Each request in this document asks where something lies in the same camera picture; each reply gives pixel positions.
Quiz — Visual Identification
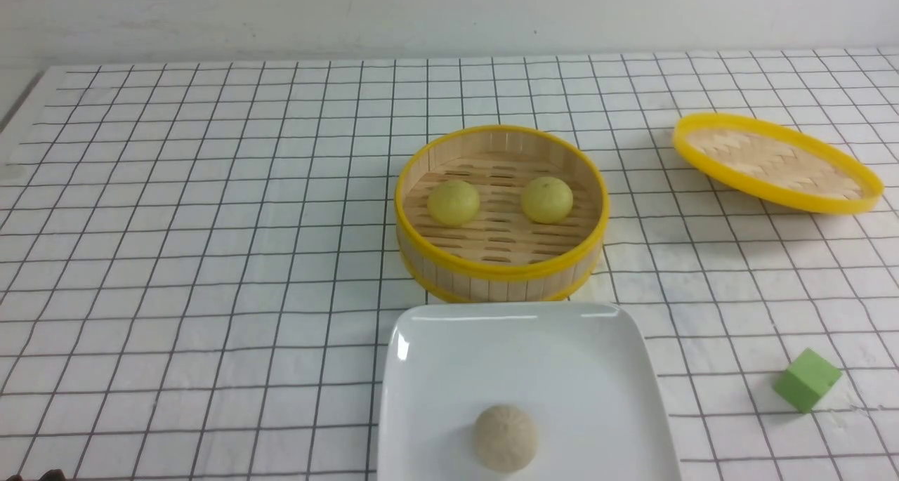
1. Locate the yellow-rimmed bamboo steamer lid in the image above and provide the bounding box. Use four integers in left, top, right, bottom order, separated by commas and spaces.
672, 113, 885, 215

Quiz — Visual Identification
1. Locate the yellow steamed bun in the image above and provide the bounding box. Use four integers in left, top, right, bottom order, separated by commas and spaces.
520, 176, 574, 224
427, 180, 480, 226

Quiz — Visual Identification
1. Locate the yellow-rimmed bamboo steamer basket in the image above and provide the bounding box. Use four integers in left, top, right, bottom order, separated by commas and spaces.
394, 125, 610, 303

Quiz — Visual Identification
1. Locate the white square plate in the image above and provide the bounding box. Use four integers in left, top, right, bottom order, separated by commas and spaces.
378, 302, 683, 480

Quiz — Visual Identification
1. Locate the white grid-pattern tablecloth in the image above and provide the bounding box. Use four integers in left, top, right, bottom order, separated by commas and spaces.
1, 48, 897, 480

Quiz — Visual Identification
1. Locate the beige steamed bun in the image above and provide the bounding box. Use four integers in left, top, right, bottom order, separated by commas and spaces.
472, 404, 539, 473

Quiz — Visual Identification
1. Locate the green cube block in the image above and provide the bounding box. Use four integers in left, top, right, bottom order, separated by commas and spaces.
773, 348, 844, 414

